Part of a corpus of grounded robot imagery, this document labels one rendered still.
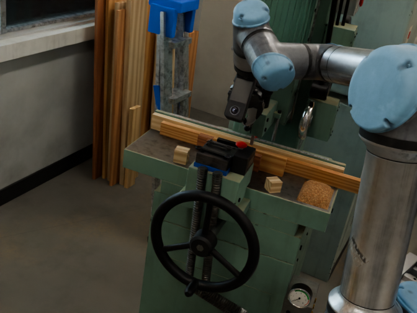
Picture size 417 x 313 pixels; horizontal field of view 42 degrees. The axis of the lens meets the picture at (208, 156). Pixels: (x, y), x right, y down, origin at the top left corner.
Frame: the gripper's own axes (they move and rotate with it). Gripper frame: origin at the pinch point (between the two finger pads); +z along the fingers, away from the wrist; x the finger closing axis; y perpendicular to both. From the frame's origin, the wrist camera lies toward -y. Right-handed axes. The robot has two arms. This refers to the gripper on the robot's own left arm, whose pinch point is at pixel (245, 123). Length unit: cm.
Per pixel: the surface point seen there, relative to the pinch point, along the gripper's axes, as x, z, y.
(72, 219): 94, 132, 12
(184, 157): 15.6, 15.0, -5.5
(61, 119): 126, 121, 60
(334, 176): -24.3, 21.1, 6.9
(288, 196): -14.7, 17.2, -6.3
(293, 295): -23.3, 33.7, -25.5
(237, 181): -2.6, 6.5, -12.8
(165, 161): 20.5, 16.4, -7.9
